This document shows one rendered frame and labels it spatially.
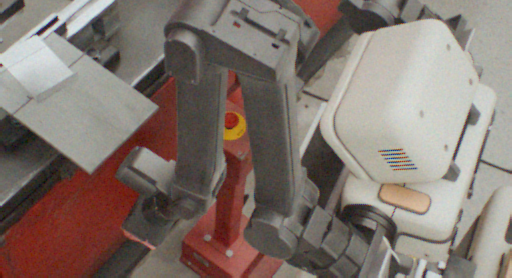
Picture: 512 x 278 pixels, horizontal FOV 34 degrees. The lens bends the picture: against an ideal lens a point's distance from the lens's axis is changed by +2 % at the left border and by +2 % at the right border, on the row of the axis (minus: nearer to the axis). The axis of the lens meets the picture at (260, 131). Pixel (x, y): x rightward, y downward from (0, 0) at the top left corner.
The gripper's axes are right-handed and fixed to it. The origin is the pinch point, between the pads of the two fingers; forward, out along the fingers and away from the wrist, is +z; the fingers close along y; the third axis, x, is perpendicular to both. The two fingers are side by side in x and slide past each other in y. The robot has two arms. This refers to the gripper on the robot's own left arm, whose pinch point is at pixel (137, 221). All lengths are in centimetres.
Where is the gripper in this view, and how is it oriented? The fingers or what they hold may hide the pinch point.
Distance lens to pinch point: 143.6
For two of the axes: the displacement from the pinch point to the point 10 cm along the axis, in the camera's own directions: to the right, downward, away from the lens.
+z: -4.8, 3.0, 8.2
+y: -3.9, 7.6, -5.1
